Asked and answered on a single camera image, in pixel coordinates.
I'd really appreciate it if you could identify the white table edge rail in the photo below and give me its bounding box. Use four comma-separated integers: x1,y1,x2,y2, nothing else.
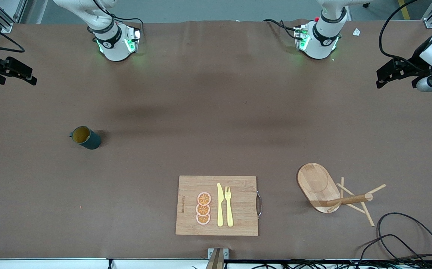
0,257,432,269

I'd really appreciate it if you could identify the black arm base cable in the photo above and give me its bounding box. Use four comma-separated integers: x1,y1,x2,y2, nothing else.
263,19,299,40
92,0,144,41

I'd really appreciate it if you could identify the black coiled cable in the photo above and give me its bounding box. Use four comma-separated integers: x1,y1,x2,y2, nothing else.
357,212,432,269

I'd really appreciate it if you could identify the brown camera post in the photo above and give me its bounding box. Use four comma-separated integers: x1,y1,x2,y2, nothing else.
205,250,224,269

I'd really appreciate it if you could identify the black left arm base cable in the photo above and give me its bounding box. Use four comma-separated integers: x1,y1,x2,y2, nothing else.
263,19,299,40

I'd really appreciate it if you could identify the grey metal bracket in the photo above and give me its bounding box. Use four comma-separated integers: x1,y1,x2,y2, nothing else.
208,248,229,260

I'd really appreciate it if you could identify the brown table cover mat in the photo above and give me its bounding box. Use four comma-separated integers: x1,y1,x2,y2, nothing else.
0,19,432,260

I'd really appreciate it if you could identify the yellow plastic fork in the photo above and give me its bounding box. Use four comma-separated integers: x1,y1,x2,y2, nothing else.
224,186,234,228

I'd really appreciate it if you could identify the yellow plastic knife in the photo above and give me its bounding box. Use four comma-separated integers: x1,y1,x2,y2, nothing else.
217,183,224,227

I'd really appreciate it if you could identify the bamboo cutting board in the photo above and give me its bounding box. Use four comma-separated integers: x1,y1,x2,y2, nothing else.
175,175,263,236

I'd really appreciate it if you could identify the wooden cup rack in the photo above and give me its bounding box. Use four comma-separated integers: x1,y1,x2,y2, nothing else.
297,163,387,227

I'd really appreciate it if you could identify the dark teal cup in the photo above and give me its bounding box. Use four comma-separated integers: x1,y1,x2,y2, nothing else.
69,126,102,150

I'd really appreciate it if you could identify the black right arm base cable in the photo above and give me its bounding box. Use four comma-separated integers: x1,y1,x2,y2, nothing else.
92,0,144,41

